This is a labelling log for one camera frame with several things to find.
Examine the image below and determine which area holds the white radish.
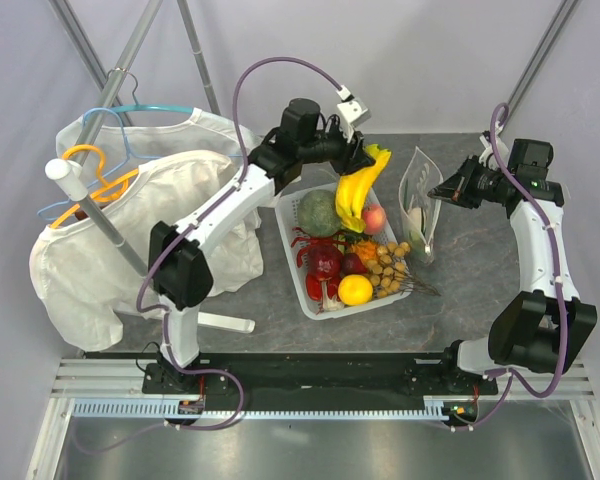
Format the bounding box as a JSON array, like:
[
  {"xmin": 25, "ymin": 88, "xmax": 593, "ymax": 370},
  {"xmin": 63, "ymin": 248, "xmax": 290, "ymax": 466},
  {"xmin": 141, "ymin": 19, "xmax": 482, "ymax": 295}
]
[{"xmin": 407, "ymin": 207, "xmax": 426, "ymax": 235}]

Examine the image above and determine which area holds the green cantaloupe melon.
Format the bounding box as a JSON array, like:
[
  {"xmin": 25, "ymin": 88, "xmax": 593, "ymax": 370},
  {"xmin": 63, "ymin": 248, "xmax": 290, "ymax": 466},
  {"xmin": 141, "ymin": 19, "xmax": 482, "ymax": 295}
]
[{"xmin": 296, "ymin": 190, "xmax": 341, "ymax": 237}]

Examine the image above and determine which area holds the white plastic basket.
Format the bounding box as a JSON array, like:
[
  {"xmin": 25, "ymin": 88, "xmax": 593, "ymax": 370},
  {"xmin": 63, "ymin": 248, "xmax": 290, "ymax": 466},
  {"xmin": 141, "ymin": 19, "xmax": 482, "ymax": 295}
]
[{"xmin": 275, "ymin": 184, "xmax": 411, "ymax": 320}]

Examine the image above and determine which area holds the white garlic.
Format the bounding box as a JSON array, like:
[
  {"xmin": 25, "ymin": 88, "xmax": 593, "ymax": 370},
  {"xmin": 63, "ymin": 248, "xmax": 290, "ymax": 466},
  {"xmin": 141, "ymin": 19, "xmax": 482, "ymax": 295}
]
[{"xmin": 320, "ymin": 294, "xmax": 345, "ymax": 313}]

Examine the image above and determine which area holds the white cable tray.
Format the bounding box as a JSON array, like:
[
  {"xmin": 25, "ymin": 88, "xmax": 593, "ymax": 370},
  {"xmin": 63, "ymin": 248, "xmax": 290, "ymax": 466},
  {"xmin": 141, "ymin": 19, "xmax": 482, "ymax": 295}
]
[{"xmin": 72, "ymin": 398, "xmax": 449, "ymax": 421}]

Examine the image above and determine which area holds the yellow banana bunch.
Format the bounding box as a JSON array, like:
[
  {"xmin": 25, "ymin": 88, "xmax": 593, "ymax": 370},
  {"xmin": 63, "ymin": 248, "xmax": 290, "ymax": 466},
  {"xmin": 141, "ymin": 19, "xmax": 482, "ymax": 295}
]
[{"xmin": 335, "ymin": 144, "xmax": 392, "ymax": 233}]

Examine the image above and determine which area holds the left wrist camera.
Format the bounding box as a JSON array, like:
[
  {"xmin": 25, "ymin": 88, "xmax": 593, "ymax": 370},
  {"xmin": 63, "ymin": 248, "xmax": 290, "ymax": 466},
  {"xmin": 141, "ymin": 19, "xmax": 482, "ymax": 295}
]
[{"xmin": 336, "ymin": 85, "xmax": 371, "ymax": 136}]

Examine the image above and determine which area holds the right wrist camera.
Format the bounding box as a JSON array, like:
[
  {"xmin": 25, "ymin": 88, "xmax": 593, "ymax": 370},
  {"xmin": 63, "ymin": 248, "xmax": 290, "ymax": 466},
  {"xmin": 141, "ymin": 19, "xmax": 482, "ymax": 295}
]
[{"xmin": 480, "ymin": 130, "xmax": 510, "ymax": 169}]

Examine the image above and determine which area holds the white shirt on blue hanger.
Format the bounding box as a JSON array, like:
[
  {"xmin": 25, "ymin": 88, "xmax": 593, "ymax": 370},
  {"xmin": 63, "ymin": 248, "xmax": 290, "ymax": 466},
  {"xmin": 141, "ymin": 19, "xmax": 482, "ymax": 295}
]
[{"xmin": 54, "ymin": 107, "xmax": 264, "ymax": 171}]

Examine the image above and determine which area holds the dark red beet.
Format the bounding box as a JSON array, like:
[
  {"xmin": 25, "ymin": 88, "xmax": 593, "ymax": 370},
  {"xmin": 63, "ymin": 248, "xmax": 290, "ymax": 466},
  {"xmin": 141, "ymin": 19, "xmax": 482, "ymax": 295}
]
[{"xmin": 341, "ymin": 252, "xmax": 368, "ymax": 276}]

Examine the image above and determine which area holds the pink peach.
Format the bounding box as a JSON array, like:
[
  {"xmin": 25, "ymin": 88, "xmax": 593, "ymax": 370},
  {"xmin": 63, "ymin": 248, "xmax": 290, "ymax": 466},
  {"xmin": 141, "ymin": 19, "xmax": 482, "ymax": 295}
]
[{"xmin": 362, "ymin": 204, "xmax": 387, "ymax": 236}]

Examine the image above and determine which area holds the brown longan bunch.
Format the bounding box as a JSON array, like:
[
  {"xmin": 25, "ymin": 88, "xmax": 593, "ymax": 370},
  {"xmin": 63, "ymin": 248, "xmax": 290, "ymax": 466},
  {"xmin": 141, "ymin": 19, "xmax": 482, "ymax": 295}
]
[{"xmin": 366, "ymin": 242, "xmax": 440, "ymax": 299}]

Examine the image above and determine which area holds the orange hanger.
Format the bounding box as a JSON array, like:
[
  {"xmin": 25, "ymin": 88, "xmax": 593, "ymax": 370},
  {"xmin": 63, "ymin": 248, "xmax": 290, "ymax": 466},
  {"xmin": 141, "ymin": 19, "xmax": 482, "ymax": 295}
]
[{"xmin": 44, "ymin": 144, "xmax": 139, "ymax": 229}]

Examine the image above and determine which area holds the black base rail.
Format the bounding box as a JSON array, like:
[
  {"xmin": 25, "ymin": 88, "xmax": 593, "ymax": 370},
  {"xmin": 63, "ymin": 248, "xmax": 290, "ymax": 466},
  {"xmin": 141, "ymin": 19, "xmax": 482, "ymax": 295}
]
[{"xmin": 142, "ymin": 344, "xmax": 496, "ymax": 411}]

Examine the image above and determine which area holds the clear polka dot zip bag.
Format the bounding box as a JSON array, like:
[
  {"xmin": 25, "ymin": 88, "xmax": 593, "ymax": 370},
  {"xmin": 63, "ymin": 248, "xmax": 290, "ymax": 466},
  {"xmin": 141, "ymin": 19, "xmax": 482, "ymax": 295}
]
[{"xmin": 398, "ymin": 147, "xmax": 443, "ymax": 265}]

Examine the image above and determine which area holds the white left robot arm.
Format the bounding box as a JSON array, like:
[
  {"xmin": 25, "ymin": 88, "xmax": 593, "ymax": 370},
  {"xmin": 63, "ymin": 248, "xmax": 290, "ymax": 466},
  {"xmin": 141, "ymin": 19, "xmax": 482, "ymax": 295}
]
[{"xmin": 149, "ymin": 97, "xmax": 374, "ymax": 393}]

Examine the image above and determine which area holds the light blue hanger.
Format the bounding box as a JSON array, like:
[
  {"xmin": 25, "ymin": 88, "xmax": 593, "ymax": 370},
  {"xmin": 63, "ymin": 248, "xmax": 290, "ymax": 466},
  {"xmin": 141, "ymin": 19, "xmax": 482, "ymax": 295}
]
[{"xmin": 37, "ymin": 103, "xmax": 158, "ymax": 222}]

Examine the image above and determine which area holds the orange fruit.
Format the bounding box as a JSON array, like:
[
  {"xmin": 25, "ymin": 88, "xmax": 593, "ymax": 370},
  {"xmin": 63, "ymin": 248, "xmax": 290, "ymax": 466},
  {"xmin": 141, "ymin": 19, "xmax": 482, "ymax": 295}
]
[{"xmin": 338, "ymin": 275, "xmax": 374, "ymax": 306}]

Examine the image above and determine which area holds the teal hanger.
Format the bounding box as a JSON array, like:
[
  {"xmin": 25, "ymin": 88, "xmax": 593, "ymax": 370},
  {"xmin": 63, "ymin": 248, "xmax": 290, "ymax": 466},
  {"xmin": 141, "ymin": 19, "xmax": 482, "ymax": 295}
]
[{"xmin": 112, "ymin": 72, "xmax": 204, "ymax": 116}]

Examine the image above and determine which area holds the white shirt on orange hanger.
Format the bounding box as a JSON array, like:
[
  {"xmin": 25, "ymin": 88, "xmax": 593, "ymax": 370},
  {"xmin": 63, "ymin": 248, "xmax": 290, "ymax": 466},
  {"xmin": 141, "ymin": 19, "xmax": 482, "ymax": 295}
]
[{"xmin": 28, "ymin": 149, "xmax": 266, "ymax": 352}]

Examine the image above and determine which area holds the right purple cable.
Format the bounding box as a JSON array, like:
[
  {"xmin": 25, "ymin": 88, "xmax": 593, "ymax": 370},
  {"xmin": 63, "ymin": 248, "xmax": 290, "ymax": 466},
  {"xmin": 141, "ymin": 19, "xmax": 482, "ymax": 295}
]
[{"xmin": 424, "ymin": 102, "xmax": 569, "ymax": 434}]

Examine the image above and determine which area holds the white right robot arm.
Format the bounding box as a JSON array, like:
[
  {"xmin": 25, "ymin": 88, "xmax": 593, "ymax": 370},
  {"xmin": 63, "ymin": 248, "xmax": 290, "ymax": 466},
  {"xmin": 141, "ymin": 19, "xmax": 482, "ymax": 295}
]
[{"xmin": 428, "ymin": 134, "xmax": 597, "ymax": 394}]

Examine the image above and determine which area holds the green scallion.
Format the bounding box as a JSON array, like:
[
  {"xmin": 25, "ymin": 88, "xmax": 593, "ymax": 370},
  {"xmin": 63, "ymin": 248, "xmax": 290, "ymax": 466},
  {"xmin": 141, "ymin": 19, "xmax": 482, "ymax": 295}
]
[{"xmin": 403, "ymin": 185, "xmax": 422, "ymax": 243}]

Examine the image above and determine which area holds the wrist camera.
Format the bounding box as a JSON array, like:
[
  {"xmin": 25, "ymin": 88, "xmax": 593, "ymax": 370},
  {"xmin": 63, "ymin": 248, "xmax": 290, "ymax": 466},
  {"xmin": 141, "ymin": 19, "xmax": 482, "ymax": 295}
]
[
  {"xmin": 336, "ymin": 85, "xmax": 371, "ymax": 136},
  {"xmin": 480, "ymin": 130, "xmax": 510, "ymax": 169}
]

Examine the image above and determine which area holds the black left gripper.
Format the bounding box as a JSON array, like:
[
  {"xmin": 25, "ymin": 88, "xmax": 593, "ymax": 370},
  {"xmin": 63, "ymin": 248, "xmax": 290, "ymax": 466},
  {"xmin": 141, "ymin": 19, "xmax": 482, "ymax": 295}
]
[{"xmin": 299, "ymin": 119, "xmax": 376, "ymax": 178}]

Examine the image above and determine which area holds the metal clothes rack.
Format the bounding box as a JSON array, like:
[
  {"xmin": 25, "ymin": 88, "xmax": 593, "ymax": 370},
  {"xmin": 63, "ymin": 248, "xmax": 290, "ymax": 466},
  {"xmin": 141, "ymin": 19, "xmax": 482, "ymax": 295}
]
[{"xmin": 44, "ymin": 0, "xmax": 256, "ymax": 335}]

